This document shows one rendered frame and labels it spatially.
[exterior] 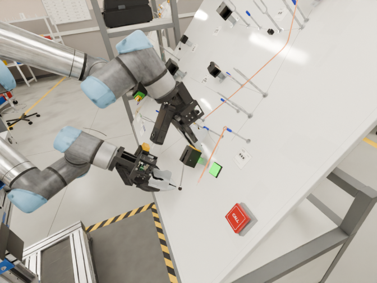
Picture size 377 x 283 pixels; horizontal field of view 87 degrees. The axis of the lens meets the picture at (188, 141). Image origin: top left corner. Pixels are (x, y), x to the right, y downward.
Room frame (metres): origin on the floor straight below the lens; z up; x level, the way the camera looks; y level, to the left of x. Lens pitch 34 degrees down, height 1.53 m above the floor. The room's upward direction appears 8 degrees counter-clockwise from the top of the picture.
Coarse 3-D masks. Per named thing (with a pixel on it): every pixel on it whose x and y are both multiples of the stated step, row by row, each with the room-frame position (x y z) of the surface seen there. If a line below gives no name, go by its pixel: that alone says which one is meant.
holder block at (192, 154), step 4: (188, 148) 0.50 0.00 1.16; (192, 148) 0.49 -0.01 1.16; (184, 152) 0.51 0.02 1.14; (188, 152) 0.49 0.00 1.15; (192, 152) 0.49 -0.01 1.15; (196, 152) 0.49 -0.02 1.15; (200, 152) 0.49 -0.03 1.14; (184, 156) 0.50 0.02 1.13; (188, 156) 0.48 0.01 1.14; (192, 156) 0.48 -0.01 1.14; (196, 156) 0.49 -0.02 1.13; (180, 160) 0.50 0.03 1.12; (184, 160) 0.48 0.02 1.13; (188, 160) 0.47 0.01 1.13; (192, 160) 0.48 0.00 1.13; (196, 160) 0.48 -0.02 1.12; (184, 164) 0.47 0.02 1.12; (188, 164) 0.47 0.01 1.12; (192, 164) 0.48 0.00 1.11
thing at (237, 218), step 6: (234, 210) 0.30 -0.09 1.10; (240, 210) 0.29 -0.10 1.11; (228, 216) 0.29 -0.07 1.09; (234, 216) 0.29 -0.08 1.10; (240, 216) 0.28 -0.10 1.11; (246, 216) 0.27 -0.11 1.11; (228, 222) 0.28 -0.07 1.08; (234, 222) 0.27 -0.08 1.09; (240, 222) 0.27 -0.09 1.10; (246, 222) 0.26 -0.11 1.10; (234, 228) 0.26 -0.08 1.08; (240, 228) 0.26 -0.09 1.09
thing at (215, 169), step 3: (213, 165) 0.47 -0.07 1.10; (216, 165) 0.46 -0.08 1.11; (219, 165) 0.46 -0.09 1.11; (210, 168) 0.47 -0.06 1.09; (213, 168) 0.46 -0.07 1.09; (216, 168) 0.45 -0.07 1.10; (219, 168) 0.45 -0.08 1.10; (210, 171) 0.46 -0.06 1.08; (213, 171) 0.45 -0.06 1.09; (216, 171) 0.45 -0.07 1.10; (219, 171) 0.44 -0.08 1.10; (213, 174) 0.45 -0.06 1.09; (216, 174) 0.44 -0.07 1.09; (216, 177) 0.43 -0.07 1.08
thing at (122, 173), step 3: (117, 168) 0.46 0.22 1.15; (117, 171) 0.46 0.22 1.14; (120, 171) 0.46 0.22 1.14; (123, 171) 0.45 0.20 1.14; (120, 174) 0.46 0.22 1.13; (123, 174) 0.46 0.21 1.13; (126, 174) 0.46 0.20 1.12; (123, 177) 0.47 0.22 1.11; (126, 177) 0.46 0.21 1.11; (123, 180) 0.47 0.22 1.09; (126, 180) 0.47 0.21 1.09; (129, 180) 0.47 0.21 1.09; (126, 183) 0.48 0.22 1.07; (129, 183) 0.47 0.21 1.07; (132, 183) 0.48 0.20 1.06
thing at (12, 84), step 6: (0, 60) 0.70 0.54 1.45; (0, 66) 0.68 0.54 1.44; (6, 66) 0.70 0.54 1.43; (0, 72) 0.67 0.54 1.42; (6, 72) 0.68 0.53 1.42; (0, 78) 0.66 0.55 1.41; (6, 78) 0.67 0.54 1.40; (12, 78) 0.69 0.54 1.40; (0, 84) 0.66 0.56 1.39; (6, 84) 0.67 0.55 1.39; (12, 84) 0.69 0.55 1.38; (0, 90) 0.66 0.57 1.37; (6, 90) 0.68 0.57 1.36
